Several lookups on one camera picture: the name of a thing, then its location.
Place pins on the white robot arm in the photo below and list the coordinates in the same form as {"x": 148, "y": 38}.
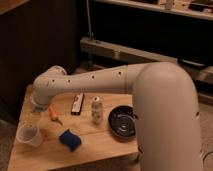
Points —
{"x": 165, "y": 105}

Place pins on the metal shelf rail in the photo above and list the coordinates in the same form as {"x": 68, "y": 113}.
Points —
{"x": 131, "y": 55}

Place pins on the orange carrot toy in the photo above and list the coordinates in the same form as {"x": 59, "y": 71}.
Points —
{"x": 54, "y": 115}

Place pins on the black ceramic bowl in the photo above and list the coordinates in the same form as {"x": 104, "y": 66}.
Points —
{"x": 121, "y": 121}

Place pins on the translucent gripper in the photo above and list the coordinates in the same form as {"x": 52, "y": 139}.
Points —
{"x": 33, "y": 119}

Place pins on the wooden table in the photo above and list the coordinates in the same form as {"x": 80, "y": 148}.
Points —
{"x": 97, "y": 140}

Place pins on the small white bottle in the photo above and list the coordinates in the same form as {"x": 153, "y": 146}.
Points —
{"x": 97, "y": 110}

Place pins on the blue sponge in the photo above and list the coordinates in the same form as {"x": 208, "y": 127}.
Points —
{"x": 71, "y": 140}

